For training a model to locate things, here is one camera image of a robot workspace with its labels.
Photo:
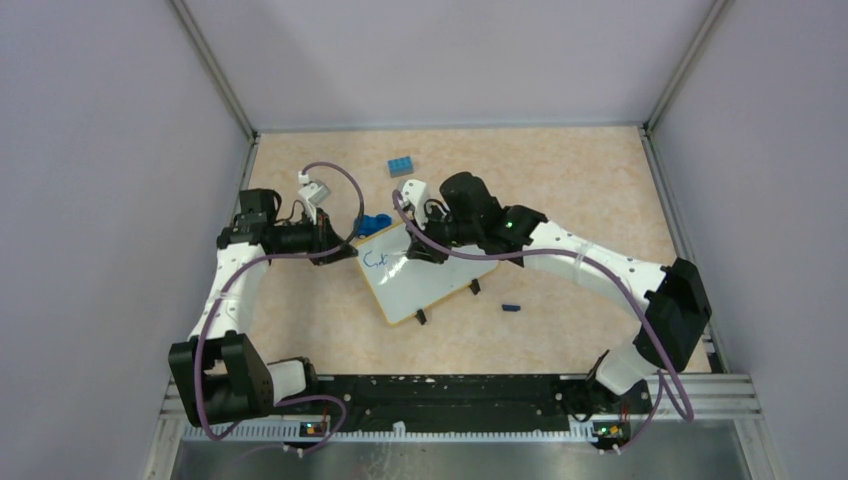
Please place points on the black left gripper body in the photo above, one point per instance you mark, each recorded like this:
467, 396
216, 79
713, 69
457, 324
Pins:
313, 234

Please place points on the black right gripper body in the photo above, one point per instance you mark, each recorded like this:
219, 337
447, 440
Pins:
438, 230

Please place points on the yellow-framed whiteboard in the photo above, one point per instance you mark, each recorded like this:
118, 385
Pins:
403, 287

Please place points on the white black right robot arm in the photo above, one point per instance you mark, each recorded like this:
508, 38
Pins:
467, 222

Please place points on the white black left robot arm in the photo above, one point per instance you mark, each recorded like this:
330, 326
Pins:
219, 374

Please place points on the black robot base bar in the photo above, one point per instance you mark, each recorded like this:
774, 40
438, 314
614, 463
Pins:
461, 403

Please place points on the black right board foot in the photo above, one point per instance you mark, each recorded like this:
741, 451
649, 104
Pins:
474, 287

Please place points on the blue lego brick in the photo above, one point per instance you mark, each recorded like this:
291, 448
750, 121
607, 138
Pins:
400, 166

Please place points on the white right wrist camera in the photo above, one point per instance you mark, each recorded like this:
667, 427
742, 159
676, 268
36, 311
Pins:
414, 194

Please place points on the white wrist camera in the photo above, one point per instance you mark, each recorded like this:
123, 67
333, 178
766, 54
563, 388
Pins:
414, 194
312, 194

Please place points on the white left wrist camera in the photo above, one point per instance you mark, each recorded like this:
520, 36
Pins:
312, 194

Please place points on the white cable duct strip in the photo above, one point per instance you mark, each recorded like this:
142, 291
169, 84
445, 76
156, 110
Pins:
289, 431

